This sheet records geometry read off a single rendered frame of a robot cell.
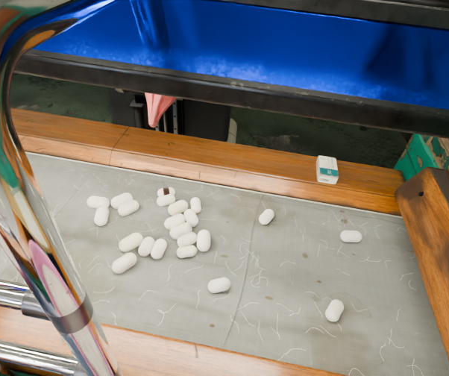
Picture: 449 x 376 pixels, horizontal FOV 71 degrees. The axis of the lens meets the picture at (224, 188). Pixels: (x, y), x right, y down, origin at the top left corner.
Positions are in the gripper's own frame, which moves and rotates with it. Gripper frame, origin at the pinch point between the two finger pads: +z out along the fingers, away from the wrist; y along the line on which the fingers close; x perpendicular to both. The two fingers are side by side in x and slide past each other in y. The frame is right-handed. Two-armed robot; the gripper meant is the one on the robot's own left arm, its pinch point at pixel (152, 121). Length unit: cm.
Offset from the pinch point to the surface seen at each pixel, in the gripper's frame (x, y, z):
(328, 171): 8.1, 32.2, 1.8
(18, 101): 151, -150, -45
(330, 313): -7.2, 31.2, 24.2
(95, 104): 159, -100, -54
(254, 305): -6.0, 21.4, 25.2
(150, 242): -3.5, 4.7, 19.7
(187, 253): -3.5, 10.6, 20.2
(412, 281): -0.3, 44.9, 18.6
